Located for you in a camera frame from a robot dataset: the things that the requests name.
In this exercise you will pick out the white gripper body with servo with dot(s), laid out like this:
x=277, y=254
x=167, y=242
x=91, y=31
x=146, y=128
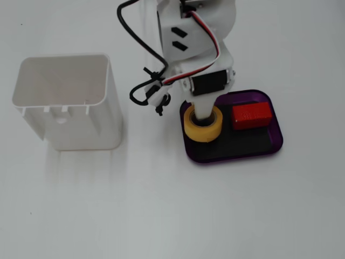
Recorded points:
x=208, y=82

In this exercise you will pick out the white moving gripper finger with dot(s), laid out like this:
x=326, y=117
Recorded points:
x=205, y=108

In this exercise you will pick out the yellow masking tape roll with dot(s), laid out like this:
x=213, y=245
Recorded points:
x=202, y=133

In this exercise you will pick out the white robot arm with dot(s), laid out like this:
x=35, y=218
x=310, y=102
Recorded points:
x=210, y=10

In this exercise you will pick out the black zip tie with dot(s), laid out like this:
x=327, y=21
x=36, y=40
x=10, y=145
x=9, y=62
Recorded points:
x=159, y=110
x=151, y=73

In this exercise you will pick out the red textured block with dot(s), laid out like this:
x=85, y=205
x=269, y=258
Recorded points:
x=250, y=116

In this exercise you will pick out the purple metal tray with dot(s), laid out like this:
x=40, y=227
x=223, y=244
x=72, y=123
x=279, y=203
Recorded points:
x=275, y=135

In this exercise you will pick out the white plastic bin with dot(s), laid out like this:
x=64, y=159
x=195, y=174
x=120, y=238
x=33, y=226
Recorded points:
x=81, y=129

